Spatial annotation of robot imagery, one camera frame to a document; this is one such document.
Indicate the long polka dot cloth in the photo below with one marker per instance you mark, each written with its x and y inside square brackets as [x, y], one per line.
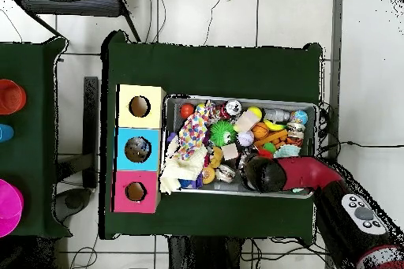
[195, 130]

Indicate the cream knitted cloth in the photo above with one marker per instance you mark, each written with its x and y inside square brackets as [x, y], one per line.
[186, 168]

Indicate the crushed bottle with blue label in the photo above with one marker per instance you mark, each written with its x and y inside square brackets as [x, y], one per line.
[144, 146]

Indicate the mint green fuzzy cloth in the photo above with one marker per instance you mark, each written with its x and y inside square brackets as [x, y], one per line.
[287, 151]

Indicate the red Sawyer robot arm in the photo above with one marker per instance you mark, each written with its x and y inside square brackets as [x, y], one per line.
[309, 171]

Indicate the shallow mesh bin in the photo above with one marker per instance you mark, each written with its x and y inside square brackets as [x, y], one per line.
[172, 106]

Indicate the wooden box with three holes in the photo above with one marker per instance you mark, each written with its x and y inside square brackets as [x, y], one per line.
[126, 117]

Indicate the orange ball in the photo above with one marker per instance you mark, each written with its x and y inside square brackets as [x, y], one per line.
[187, 110]

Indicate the silver topped drink can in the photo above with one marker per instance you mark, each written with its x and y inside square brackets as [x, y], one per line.
[233, 107]

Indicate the plain wooden block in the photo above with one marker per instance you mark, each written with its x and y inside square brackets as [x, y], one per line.
[247, 120]

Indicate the yellow ball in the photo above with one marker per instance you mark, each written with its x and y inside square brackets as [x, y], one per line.
[255, 112]

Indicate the small orange basketball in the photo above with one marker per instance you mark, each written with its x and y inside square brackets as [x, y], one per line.
[260, 130]

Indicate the dark green table cloth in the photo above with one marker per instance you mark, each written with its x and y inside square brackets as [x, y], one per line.
[205, 70]

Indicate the green side table cloth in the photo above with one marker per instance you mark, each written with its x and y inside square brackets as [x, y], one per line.
[34, 67]

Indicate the dark office chair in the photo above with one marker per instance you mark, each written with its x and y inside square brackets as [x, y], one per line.
[72, 4]

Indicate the orange ribbed plastic cup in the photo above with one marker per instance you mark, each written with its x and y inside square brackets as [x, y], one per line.
[11, 97]

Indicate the blue plastic cup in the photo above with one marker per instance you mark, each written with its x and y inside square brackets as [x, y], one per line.
[5, 133]

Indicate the magenta plastic bowl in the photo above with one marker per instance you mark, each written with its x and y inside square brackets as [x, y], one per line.
[9, 209]

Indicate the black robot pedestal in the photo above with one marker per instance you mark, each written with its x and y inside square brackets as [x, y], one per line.
[202, 254]

